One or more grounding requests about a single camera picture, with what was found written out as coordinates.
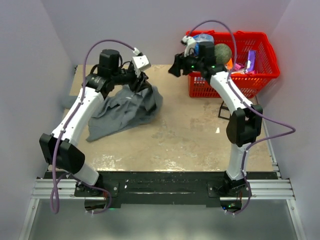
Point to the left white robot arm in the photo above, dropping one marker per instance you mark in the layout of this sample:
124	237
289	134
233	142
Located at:
60	146

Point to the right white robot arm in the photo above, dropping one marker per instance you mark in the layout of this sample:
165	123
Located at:
245	122

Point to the grey button shirt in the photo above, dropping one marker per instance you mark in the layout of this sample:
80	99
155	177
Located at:
123	111

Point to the blue white wrapped roll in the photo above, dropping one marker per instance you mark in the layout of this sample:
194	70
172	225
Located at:
202	37

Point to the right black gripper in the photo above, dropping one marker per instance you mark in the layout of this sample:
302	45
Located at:
179	64

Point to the red plastic basket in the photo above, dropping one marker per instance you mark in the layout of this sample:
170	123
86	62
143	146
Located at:
250	84

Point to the pink small packet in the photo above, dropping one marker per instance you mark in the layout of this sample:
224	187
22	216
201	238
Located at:
238	67

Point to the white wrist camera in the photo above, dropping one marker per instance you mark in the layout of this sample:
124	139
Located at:
140	64
190	43

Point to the black square frame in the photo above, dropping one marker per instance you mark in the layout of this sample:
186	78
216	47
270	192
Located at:
223	112

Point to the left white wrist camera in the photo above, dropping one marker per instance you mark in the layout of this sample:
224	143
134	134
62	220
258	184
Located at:
140	64

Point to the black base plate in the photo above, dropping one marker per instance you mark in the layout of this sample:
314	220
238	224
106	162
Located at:
208	189

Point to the orange packet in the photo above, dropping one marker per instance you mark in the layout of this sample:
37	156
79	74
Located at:
230	65

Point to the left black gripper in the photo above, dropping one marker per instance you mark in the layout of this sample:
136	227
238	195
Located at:
137	86

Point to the green round ball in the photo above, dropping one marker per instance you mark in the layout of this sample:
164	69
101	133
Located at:
222	53

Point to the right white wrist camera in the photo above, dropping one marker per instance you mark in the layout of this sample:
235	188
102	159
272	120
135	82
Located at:
190	43

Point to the purple snack packet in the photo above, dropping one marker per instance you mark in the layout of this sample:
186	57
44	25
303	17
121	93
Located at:
251	58

